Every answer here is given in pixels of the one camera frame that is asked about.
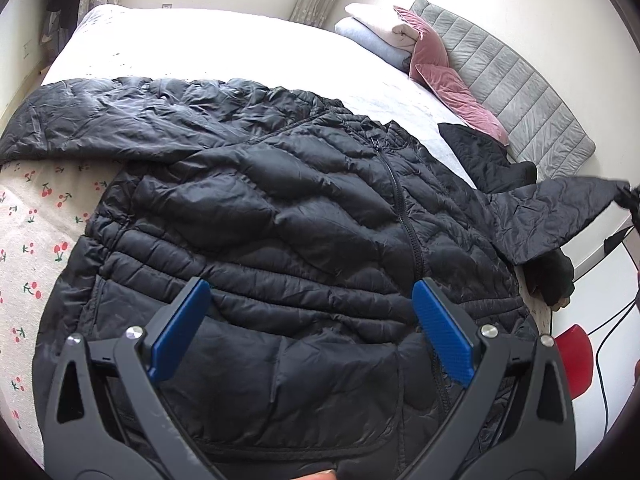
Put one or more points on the pink velvet pillow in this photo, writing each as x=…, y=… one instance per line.
x=427, y=45
x=462, y=97

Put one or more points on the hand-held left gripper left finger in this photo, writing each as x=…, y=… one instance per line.
x=181, y=330

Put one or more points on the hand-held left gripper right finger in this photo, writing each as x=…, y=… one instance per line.
x=445, y=335

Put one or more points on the white folded pillow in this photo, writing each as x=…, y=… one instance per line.
x=380, y=22

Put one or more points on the black puffer jacket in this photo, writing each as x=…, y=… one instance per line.
x=300, y=200

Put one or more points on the light blue folded pillow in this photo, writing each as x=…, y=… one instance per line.
x=367, y=42

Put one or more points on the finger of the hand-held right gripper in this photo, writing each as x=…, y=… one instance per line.
x=631, y=200

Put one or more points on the white bed cover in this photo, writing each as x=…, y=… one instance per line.
x=210, y=45

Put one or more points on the cherry print blanket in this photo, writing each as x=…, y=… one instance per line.
x=40, y=230

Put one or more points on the grey quilted headboard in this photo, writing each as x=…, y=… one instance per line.
x=520, y=85

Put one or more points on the red round stool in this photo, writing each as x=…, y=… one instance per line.
x=575, y=360

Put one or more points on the black cloth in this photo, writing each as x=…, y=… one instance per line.
x=482, y=157

